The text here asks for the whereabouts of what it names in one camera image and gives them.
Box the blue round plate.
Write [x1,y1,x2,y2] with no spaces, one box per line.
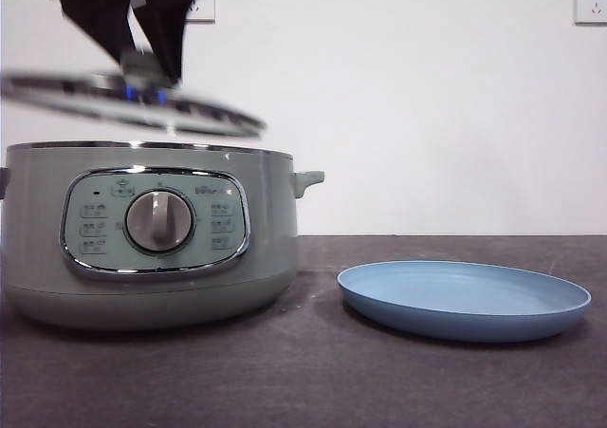
[337,259,593,344]

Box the glass lid with green knob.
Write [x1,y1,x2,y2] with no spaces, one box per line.
[0,50,267,138]

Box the pale green electric steamer pot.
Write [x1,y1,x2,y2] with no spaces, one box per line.
[0,140,326,330]

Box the white wall socket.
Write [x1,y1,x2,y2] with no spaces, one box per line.
[182,0,217,24]
[574,0,607,26]

